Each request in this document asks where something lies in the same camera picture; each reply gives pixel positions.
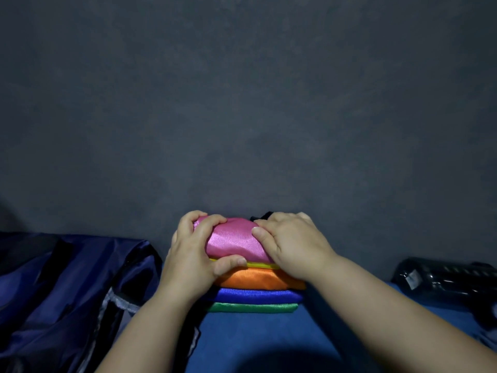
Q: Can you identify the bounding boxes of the green folded cloth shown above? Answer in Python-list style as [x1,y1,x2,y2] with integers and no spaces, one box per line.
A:
[207,302,299,314]

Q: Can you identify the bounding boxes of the black plastic bottle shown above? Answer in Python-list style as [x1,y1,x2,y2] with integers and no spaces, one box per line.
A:
[391,258,497,331]

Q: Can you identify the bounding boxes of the yellow folded cloth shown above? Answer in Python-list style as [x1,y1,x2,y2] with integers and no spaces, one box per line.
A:
[210,259,281,270]

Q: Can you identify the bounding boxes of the pink satin cloth pouch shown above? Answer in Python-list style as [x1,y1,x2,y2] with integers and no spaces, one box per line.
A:
[193,215,275,264]

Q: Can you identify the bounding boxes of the person's right hand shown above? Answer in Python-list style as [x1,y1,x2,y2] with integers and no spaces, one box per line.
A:
[252,212,339,282]

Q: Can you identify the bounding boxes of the person's left hand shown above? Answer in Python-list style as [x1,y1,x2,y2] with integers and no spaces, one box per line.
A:
[158,210,247,306]

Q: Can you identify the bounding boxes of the blue folded cloth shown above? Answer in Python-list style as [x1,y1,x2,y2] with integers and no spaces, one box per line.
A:
[206,288,304,306]

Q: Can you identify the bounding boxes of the person's right forearm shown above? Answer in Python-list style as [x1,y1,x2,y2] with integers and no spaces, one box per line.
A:
[307,253,497,373]

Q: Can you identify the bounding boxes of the person's left forearm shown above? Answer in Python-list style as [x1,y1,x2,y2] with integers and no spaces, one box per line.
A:
[96,288,212,373]

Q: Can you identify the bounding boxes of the dark blue fabric bag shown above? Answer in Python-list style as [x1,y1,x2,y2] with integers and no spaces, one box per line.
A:
[0,232,164,373]

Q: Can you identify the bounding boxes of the orange folded cloth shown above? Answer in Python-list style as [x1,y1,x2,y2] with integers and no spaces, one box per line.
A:
[213,267,307,291]

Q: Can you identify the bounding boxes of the blue cloth mat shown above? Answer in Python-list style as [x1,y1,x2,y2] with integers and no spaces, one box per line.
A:
[186,283,497,373]

